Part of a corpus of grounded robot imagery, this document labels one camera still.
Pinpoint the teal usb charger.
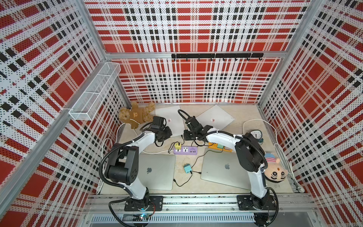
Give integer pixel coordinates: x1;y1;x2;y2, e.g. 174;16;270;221
183;164;192;174

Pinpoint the black cable laptop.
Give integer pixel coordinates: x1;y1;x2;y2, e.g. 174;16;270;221
190;138;210;148
172;170;194;188
167;134;185;154
190;147;236;175

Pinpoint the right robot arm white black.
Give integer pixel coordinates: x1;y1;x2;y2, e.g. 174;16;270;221
178;109;269;210

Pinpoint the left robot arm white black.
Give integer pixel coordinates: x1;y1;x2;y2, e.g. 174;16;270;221
98;116;172;211

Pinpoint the white laptop back left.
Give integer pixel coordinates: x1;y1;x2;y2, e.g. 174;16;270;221
155;106;185;137

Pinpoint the white laptop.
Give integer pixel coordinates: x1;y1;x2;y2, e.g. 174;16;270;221
155;106;185;137
196;105;235;130

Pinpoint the yellow usb charger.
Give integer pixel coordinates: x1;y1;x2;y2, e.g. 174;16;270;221
175;142;182;150

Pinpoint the white laptop back right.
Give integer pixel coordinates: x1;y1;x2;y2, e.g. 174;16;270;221
196;105;235;130

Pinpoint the silver laptop front left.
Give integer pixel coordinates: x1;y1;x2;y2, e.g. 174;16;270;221
138;154;176;191

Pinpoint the silver laptop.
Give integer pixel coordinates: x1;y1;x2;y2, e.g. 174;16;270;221
138;154;176;191
201;152;251;190

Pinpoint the silver laptop front right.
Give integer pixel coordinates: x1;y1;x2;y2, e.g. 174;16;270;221
201;152;251;190

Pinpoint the purple power strip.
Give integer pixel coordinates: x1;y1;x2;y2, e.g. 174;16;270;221
173;146;198;156

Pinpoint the orange power strip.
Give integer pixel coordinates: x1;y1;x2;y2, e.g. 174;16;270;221
208;142;233;152

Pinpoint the brown teddy bear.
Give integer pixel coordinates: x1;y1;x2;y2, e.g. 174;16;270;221
119;102;156;129

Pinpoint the plush doll striped hat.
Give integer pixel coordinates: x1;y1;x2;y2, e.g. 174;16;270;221
264;153;288;183

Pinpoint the white power cord left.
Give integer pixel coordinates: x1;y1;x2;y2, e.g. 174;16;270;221
96;122;175;195

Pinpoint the white power cord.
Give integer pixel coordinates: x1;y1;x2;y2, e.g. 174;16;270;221
96;122;175;195
242;118;305;194

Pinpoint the white wire mesh basket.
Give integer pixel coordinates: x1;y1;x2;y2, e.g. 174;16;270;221
69;62;121;121

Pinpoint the black hook rail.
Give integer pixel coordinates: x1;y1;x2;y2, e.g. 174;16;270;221
171;53;264;60

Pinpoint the white power cord right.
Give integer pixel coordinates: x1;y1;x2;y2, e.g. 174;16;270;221
242;118;305;194

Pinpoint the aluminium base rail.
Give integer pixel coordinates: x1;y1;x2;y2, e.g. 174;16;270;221
80;193;318;227

